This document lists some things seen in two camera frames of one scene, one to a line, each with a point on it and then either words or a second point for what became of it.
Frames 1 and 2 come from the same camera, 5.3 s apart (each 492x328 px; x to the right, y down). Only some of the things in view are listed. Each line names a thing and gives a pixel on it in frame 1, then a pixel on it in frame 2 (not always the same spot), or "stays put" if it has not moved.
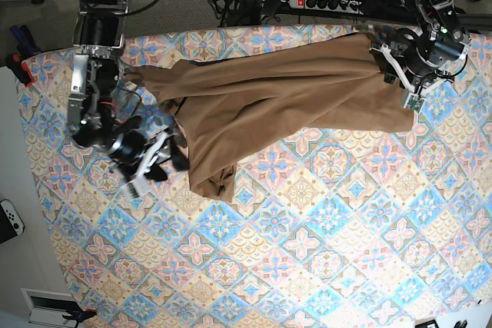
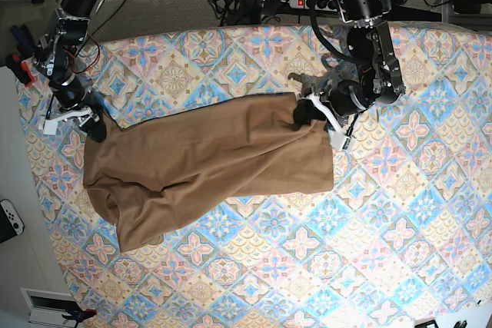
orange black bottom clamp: [81, 315] stays put
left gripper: [133, 152] -> [71, 101]
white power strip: [306, 2] stays put
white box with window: [47, 308] stays put
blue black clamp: [25, 43] stays put
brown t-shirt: [335, 81] -> [151, 175]
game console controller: [11, 224] stays put
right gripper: [423, 63] -> [340, 103]
